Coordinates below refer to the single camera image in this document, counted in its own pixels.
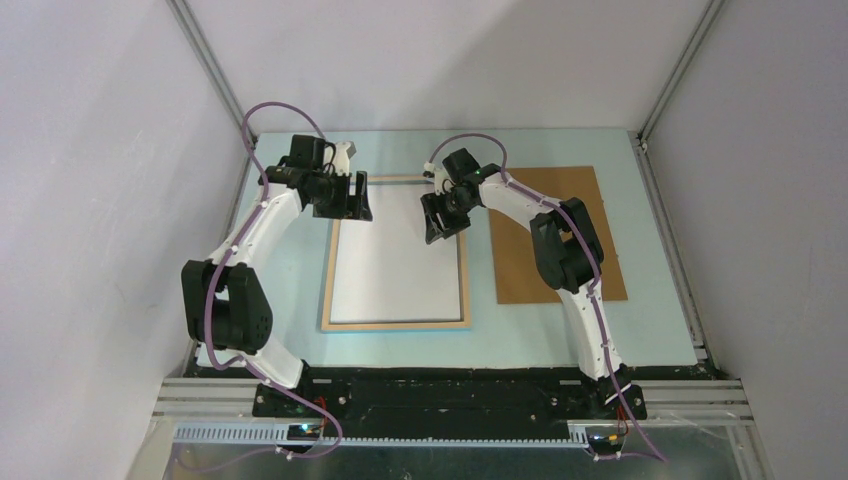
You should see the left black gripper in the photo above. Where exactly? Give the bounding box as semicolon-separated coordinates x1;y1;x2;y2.
308;169;371;221

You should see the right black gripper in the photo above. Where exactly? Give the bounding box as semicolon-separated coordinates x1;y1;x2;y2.
421;188;477;244

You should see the landscape photo print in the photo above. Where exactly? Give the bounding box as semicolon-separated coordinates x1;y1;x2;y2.
329;184;464;325

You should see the brown fibreboard backing board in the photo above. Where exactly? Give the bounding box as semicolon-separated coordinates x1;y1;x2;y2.
489;166;628;305

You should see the light wooden picture frame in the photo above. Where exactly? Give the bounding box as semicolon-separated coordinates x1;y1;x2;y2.
320;174;473;333

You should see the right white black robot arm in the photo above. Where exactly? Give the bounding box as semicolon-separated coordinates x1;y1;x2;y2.
421;149;630;418

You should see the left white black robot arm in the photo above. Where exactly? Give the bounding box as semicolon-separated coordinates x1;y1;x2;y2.
181;135;373;417

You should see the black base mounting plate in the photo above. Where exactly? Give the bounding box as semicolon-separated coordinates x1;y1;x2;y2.
252;367;647;441

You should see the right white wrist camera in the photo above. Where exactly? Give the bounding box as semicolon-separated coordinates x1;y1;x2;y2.
423;162;454;196

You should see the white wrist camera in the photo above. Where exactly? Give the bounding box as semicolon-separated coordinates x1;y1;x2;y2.
423;162;454;196
323;141;356;177

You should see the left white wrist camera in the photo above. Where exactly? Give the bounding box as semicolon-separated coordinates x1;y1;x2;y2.
323;141;356;177

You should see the left aluminium corner post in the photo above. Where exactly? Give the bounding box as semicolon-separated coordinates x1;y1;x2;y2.
165;0;246;134

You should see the aluminium corner post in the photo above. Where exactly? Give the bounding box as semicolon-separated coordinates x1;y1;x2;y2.
636;0;727;151
165;0;246;134

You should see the aluminium rail frame front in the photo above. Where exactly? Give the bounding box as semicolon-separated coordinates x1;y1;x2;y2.
153;372;757;461

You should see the right aluminium corner post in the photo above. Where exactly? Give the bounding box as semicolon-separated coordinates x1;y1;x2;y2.
636;0;727;151

